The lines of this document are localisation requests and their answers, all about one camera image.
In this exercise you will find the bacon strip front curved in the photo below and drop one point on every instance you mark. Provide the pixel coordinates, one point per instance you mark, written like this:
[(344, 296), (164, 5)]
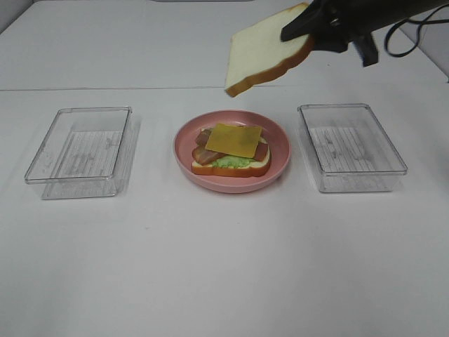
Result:
[(203, 156)]

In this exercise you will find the clear plastic bread tray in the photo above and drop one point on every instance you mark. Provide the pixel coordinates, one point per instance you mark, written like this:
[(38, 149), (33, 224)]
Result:
[(348, 150)]

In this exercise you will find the pink round plate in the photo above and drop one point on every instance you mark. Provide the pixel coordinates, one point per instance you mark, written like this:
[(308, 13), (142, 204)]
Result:
[(276, 137)]

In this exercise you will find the green lettuce leaf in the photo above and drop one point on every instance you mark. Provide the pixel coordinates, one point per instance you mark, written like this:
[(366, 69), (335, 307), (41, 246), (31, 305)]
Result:
[(233, 161)]

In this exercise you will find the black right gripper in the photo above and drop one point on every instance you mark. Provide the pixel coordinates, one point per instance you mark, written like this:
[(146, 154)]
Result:
[(335, 24)]

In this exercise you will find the clear plastic ingredient tray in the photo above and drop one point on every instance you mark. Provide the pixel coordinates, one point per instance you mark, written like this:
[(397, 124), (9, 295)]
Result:
[(86, 153)]

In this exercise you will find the white bread slice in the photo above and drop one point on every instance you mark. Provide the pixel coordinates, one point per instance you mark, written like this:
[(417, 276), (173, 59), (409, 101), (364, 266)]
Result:
[(257, 168)]

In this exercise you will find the yellow cheese slice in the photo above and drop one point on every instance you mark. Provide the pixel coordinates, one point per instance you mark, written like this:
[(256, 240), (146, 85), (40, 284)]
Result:
[(235, 140)]

